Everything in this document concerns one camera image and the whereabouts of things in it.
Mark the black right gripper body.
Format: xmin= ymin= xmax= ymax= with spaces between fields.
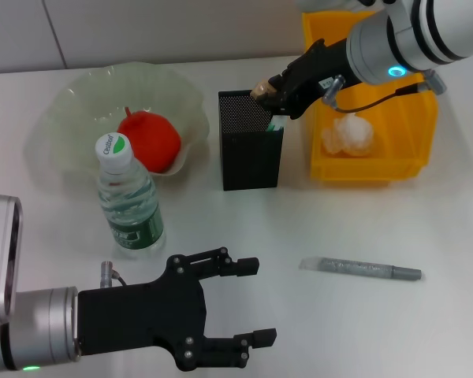
xmin=281 ymin=38 xmax=364 ymax=121

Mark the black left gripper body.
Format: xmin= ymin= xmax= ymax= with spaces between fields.
xmin=76 ymin=255 xmax=209 ymax=372

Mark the beige eraser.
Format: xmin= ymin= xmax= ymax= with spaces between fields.
xmin=250 ymin=78 xmax=280 ymax=100

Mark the green utility knife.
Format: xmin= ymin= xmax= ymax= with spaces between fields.
xmin=266 ymin=113 xmax=287 ymax=133

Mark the white paper ball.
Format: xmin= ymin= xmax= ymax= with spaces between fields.
xmin=321 ymin=112 xmax=377 ymax=158

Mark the grey glitter pen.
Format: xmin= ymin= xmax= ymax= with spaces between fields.
xmin=299 ymin=255 xmax=423 ymax=283

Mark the clear green-label water bottle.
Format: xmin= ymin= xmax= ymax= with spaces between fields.
xmin=95 ymin=132 xmax=166 ymax=253

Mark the orange fruit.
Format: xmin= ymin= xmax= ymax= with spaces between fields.
xmin=116 ymin=106 xmax=182 ymax=175

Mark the black mesh pen holder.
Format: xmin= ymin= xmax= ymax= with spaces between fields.
xmin=218 ymin=89 xmax=285 ymax=192

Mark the pale green glass fruit plate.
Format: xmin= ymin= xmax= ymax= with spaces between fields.
xmin=29 ymin=61 xmax=211 ymax=186

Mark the yellow plastic bin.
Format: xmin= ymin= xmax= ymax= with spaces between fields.
xmin=301 ymin=10 xmax=438 ymax=188

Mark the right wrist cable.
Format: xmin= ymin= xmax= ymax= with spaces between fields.
xmin=322 ymin=69 xmax=447 ymax=116

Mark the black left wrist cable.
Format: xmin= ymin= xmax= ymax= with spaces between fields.
xmin=99 ymin=261 xmax=129 ymax=288

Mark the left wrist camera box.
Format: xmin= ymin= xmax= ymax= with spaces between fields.
xmin=0 ymin=193 xmax=24 ymax=328

